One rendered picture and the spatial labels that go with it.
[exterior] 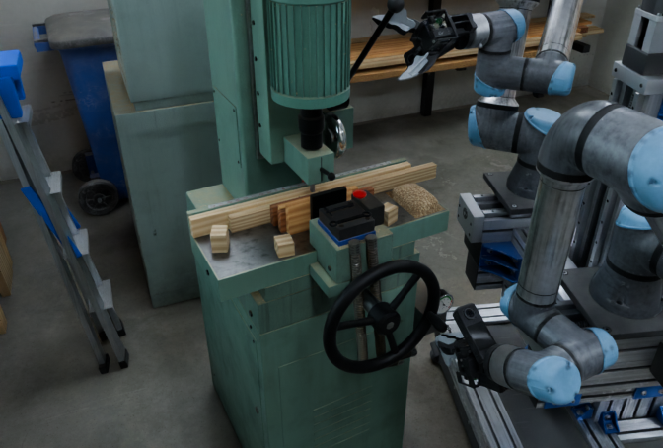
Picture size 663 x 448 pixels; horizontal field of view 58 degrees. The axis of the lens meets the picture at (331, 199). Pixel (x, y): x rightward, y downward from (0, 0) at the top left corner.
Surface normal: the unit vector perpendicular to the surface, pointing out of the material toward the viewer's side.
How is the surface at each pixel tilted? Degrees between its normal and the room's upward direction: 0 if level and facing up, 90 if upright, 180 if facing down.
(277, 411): 90
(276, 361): 90
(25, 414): 0
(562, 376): 60
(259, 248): 0
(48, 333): 0
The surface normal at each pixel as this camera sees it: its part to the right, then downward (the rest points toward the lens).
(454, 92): 0.38, 0.47
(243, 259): 0.00, -0.86
